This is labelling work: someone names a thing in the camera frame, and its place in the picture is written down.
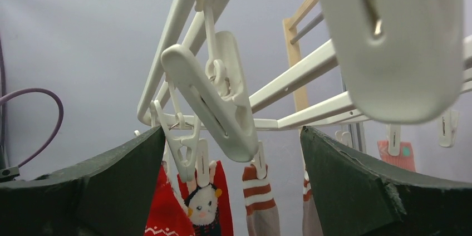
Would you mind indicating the white plastic clip hanger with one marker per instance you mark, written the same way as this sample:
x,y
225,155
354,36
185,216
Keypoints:
x,y
335,110

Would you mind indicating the large near white clip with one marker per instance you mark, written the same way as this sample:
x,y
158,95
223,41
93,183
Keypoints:
x,y
401,60

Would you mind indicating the plain red sock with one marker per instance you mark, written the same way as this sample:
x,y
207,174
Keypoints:
x,y
208,207

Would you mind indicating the white hanger clip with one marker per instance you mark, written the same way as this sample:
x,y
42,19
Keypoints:
x,y
218,92

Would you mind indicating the wooden rack frame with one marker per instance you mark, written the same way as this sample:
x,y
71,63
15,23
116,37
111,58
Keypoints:
x,y
293,49

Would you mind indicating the pink patterned sock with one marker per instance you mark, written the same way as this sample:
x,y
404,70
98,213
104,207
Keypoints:
x,y
404,160

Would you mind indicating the red snowflake sock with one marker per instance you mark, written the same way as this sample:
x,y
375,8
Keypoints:
x,y
166,215

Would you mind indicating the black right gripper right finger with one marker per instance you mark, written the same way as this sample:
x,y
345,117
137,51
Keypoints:
x,y
357,194

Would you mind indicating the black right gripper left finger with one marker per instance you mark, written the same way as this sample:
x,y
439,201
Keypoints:
x,y
109,194

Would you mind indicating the grey sock striped cuff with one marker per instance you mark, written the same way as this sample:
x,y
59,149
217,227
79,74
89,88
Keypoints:
x,y
262,213

